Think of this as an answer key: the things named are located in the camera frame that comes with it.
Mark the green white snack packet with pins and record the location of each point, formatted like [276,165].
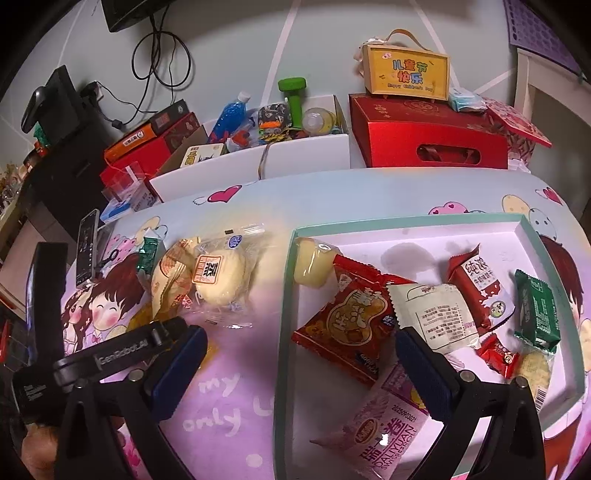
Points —
[147,256]

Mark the wall power socket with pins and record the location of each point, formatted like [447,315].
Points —
[92,90]

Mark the green dumbbell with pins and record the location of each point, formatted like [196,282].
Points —
[295,97]

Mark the pink snack packet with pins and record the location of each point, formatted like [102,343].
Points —
[383,429]

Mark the white printed snack packet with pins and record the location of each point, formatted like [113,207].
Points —
[436,318]

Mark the red white milk snack packet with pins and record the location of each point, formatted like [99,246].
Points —
[480,286]

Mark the clear packet with bun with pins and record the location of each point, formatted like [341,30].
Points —
[226,277]

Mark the yellow jelly cup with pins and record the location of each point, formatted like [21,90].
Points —
[314,263]

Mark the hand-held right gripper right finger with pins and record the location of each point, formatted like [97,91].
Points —
[422,374]

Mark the dark green snack packet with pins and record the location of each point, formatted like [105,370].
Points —
[538,311]

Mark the black monitor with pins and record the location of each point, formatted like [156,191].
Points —
[134,11]

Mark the blue plastic bottle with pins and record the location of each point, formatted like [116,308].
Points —
[228,117]

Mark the beige bread packet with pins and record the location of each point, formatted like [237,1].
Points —
[173,277]

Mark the teal edged tray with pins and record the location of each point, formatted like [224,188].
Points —
[461,235]

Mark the black desk device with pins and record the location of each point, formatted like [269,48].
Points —
[51,104]

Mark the clear yellow bottle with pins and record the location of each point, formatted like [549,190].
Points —
[317,121]

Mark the white shelf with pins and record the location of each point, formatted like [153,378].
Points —
[526,92]

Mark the beige cracker packet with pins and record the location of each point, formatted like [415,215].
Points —
[535,374]

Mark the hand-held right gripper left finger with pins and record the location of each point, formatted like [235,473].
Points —
[180,371]

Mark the purple perforated board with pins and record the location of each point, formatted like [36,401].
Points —
[540,32]

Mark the black red box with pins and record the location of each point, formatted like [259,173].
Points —
[171,117]

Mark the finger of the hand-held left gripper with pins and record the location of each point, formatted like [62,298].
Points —
[124,348]

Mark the dark cabinet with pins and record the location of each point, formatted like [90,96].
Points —
[60,184]

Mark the smartphone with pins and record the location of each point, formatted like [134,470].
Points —
[87,249]

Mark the red peanut snack packet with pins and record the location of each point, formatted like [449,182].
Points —
[351,323]

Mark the red patterned box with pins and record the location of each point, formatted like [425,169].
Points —
[517,124]

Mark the person's left hand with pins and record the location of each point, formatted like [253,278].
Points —
[41,450]

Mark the large red gift box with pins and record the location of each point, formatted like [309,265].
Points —
[425,134]

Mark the orange carton box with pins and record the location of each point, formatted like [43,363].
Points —
[131,143]

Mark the clear plastic box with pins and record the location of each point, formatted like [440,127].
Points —
[124,182]

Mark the small black scissors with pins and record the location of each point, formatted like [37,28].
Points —
[107,265]

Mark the blue white pack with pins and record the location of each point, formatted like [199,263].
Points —
[115,211]

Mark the colourful toy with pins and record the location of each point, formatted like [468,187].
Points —
[273,121]

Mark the white cardboard box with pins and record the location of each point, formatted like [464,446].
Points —
[304,157]

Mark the small red snack packet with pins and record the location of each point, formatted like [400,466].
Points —
[498,355]

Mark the rubber band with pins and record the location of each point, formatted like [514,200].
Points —
[264,161]

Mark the blue tissue pack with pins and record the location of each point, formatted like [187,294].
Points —
[466,100]

